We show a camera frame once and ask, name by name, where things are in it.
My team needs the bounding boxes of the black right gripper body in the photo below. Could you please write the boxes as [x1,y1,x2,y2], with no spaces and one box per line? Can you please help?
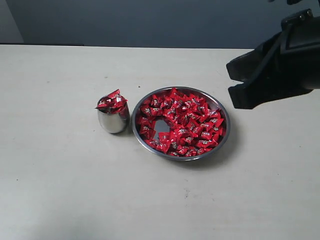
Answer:
[262,8,320,91]

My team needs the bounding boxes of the round steel bowl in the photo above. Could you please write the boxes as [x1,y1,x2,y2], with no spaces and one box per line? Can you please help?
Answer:
[131,86,231,162]

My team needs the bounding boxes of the pile of red wrapped candies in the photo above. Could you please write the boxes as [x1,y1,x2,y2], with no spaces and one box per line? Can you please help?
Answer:
[136,86,226,158]

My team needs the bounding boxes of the red candies inside cup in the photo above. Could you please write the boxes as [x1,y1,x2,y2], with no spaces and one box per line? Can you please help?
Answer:
[95,89,127,114]

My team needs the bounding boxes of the stainless steel cup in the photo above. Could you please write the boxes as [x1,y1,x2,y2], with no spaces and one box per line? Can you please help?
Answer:
[97,104,130,134]

